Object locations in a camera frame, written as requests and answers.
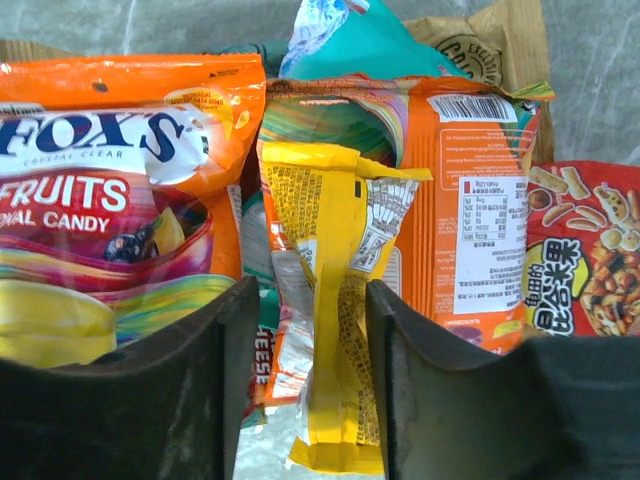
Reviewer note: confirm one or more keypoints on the Fox's fruit candy bag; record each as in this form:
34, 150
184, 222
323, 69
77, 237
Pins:
120, 196

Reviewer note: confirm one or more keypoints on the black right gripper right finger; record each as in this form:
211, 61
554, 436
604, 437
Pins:
553, 408

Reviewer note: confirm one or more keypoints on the gold foil snack packet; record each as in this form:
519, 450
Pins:
504, 44

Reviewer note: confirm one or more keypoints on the yellow snack bar wrapper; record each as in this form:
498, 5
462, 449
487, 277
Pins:
342, 214

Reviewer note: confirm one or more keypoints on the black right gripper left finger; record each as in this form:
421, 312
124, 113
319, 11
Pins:
169, 406

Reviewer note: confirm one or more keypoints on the colourful striped snack packet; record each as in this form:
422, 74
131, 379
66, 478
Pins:
459, 256

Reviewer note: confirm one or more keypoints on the red rice cracker mix bag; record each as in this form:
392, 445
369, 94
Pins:
581, 274

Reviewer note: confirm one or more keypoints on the teal snack packet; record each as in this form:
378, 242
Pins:
370, 45

